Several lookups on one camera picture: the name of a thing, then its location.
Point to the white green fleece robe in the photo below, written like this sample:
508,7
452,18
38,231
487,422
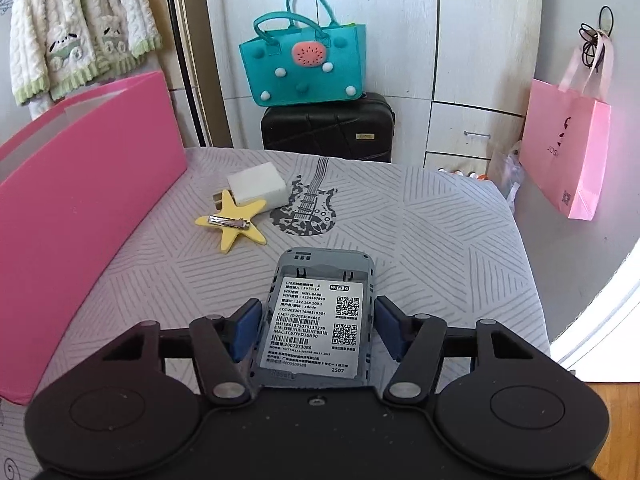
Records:
75,10

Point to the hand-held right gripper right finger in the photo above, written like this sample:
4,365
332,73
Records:
391,327

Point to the pink cardboard box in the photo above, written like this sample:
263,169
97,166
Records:
90,210

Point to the pink paper bag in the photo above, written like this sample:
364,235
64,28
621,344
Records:
565,150

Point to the teal felt handbag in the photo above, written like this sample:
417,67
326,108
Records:
300,80

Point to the white charger plug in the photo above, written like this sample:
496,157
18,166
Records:
255,185

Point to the black suitcase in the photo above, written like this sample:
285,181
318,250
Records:
325,130

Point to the grey router with label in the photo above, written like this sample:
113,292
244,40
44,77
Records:
320,270

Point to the yellow star hair clip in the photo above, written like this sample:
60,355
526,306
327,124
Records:
232,240

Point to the white wardrobe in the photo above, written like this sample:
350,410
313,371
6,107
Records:
425,35

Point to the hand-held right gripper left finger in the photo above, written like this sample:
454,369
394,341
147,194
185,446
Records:
246,330

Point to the clear plastic bag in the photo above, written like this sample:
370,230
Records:
505,170

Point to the white door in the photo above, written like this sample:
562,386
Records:
610,320

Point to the black clothes rack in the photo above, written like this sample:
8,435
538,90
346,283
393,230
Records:
187,60

